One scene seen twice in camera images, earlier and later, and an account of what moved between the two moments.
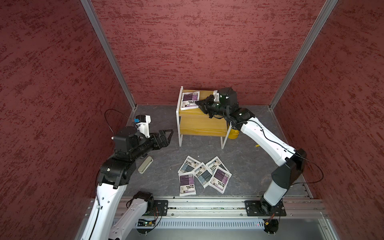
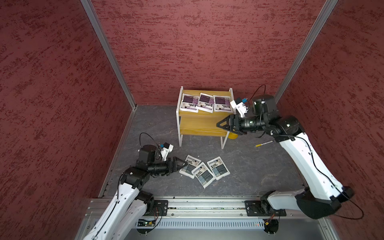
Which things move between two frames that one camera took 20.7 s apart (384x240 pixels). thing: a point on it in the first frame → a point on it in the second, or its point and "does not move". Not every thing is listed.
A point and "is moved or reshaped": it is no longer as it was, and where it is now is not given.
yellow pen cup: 233,134 does not move
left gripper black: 158,145 → 175,159
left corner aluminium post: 91,12 does not move
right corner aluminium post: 319,20 does not move
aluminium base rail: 214,208 does not move
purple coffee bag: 219,179 is moved or reshaped
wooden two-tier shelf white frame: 195,122 does not move
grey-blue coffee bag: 213,164 does not move
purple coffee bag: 187,184 is moved or reshaped
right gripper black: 204,104 → 224,126
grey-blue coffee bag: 189,164 does not move
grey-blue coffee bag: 203,174 does not move
